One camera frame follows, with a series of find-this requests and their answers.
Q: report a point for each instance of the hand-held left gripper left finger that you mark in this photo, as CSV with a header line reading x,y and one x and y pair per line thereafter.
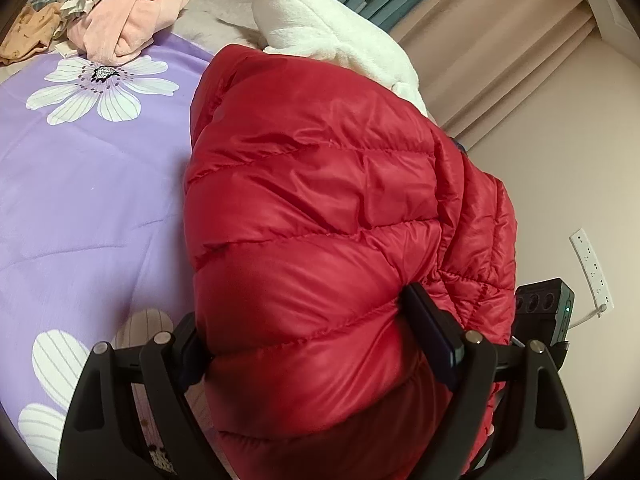
x,y
192,360

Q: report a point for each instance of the purple floral blanket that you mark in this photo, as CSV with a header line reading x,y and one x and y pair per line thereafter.
x,y
100,185

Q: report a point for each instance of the navy garment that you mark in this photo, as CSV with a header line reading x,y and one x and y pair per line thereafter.
x,y
459,146

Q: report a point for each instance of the grey bed sheet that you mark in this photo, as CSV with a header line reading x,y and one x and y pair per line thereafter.
x,y
215,5

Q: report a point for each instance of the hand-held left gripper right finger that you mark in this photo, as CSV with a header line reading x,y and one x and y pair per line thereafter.
x,y
430,330

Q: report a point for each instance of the white fleece garment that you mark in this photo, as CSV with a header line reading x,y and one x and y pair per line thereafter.
x,y
320,25

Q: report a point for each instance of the red puffer jacket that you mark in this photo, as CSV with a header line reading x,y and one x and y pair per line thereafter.
x,y
310,210

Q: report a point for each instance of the beige curtain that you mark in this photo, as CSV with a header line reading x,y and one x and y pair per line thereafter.
x,y
500,50

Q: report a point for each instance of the pink garment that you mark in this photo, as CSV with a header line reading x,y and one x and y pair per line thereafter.
x,y
135,15

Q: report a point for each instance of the tan garment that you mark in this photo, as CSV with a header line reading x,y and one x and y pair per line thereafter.
x,y
30,30

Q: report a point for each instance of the white power strip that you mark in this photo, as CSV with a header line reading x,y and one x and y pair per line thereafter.
x,y
590,265

